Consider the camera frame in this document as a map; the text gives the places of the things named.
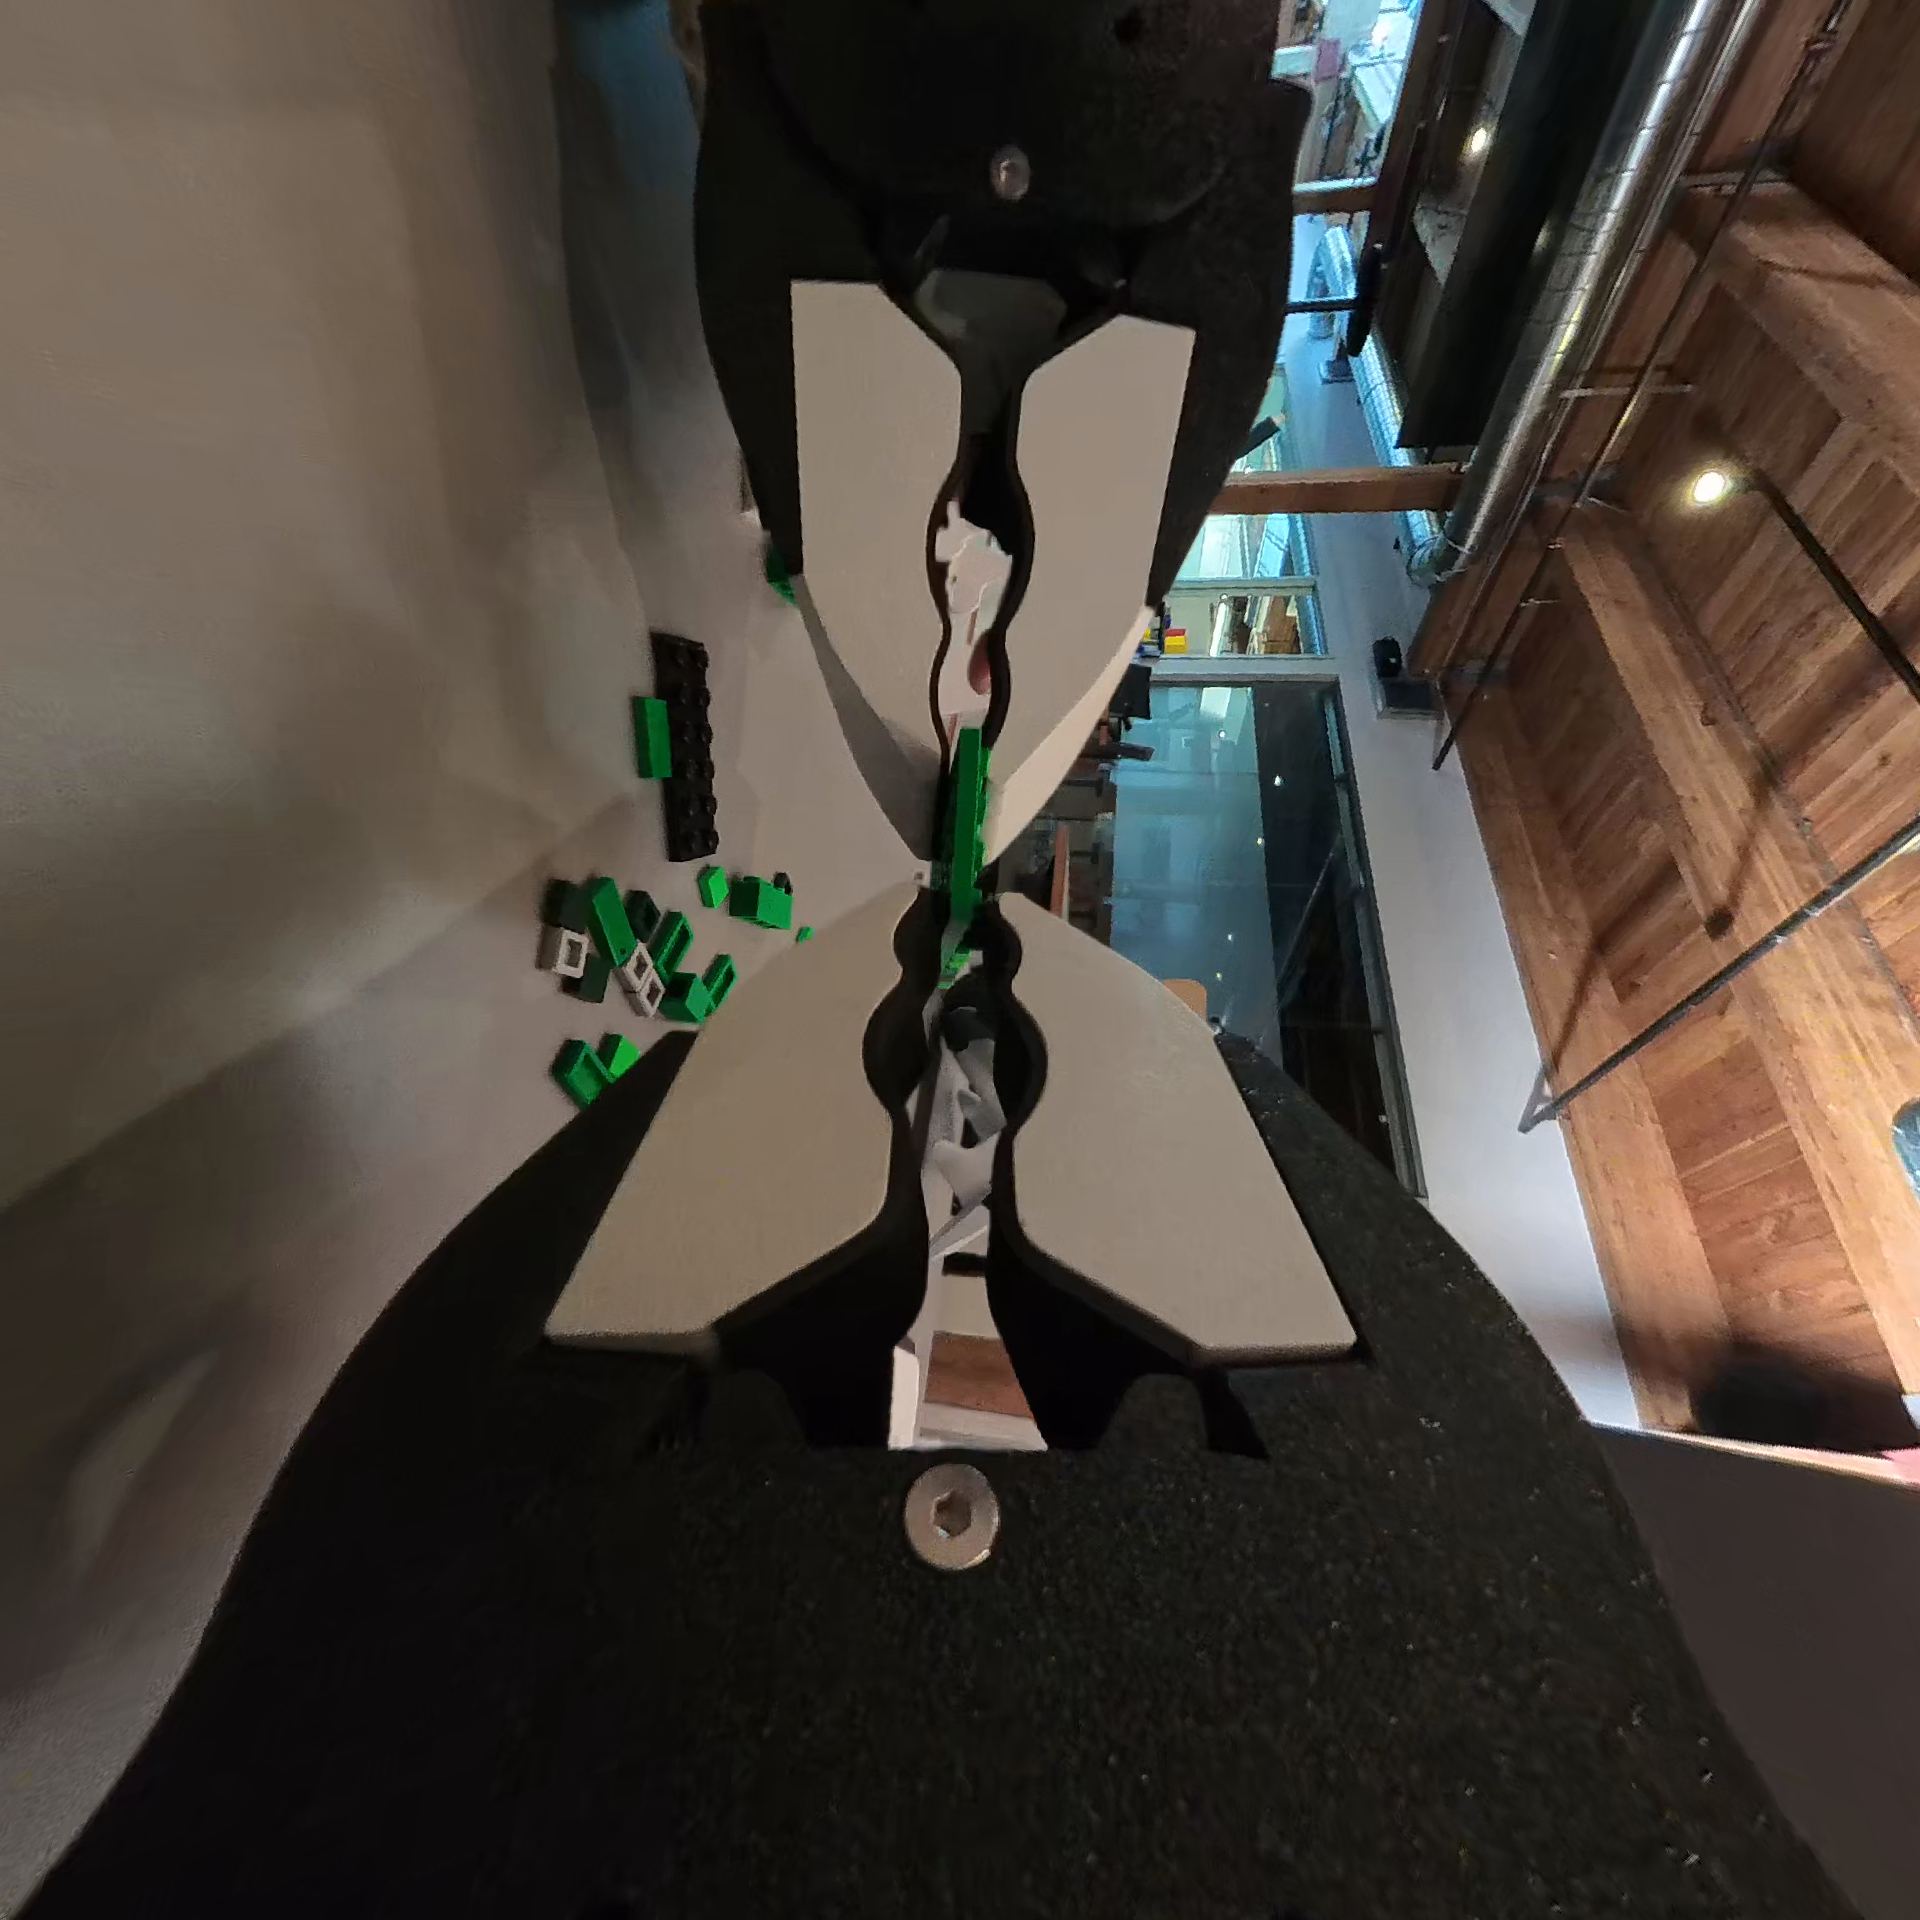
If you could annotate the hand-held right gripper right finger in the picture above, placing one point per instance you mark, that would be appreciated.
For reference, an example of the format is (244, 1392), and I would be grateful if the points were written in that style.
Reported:
(1172, 1186)

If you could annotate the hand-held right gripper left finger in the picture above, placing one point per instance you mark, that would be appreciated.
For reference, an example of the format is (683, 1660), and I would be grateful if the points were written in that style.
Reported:
(735, 1171)

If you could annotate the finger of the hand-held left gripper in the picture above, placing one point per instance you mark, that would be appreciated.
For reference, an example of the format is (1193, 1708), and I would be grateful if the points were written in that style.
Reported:
(1102, 494)
(869, 494)

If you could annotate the pile of small lego pieces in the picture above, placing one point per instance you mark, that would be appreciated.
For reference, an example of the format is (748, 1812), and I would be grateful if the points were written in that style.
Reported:
(676, 975)

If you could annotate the green lego baseplate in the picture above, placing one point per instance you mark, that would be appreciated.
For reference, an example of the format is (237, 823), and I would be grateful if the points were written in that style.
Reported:
(966, 811)

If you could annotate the black lego plate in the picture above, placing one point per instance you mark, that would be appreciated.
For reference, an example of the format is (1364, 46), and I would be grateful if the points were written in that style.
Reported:
(686, 751)

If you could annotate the flat green lego tile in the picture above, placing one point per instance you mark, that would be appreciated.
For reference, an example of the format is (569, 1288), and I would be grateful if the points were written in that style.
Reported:
(650, 740)

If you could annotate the person's left hand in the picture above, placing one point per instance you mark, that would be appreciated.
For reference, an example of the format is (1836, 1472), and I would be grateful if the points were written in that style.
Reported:
(981, 669)

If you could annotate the black ceiling panel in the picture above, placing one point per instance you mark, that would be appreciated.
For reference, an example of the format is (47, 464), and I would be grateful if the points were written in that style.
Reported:
(1477, 226)

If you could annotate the round ceiling light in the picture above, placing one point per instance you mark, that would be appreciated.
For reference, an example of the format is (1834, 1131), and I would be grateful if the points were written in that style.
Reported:
(1711, 487)

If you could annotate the silver spiral duct pipe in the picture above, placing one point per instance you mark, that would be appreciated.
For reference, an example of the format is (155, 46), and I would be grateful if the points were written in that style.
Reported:
(1587, 271)

